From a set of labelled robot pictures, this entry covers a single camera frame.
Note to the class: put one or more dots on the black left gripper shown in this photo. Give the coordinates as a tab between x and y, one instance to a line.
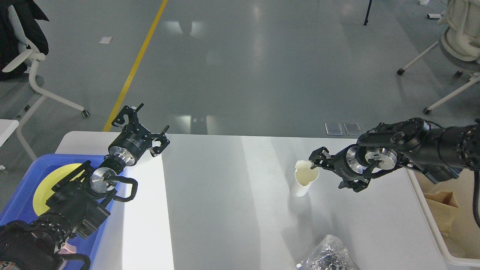
135	139

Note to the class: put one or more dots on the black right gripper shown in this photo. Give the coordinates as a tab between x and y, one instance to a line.
345	163

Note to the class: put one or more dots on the white paper cup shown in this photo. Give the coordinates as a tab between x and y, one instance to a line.
304	175

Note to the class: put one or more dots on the brown paper bag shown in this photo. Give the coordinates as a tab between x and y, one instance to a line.
444	209

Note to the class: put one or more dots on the yellow plastic plate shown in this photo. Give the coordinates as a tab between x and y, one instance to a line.
44	190

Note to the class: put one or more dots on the pink mug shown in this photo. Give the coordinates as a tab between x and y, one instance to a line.
68	249

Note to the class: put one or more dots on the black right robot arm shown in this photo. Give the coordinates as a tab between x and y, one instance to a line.
378	146

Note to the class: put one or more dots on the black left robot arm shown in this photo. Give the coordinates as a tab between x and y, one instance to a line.
78	205

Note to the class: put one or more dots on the crumpled foil front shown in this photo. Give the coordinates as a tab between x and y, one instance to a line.
329	254

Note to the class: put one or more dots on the white plastic bin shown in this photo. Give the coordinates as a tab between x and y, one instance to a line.
453	243

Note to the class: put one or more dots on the chair leg with caster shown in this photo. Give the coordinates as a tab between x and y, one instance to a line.
23	48

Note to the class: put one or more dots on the white side table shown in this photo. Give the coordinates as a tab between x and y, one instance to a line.
7	127

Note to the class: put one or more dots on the blue plastic tray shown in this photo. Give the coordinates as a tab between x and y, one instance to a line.
20	204

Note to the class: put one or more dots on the black tripod leg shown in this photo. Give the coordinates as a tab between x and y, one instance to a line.
368	11

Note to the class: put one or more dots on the white office chair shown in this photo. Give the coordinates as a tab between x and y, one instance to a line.
459	43

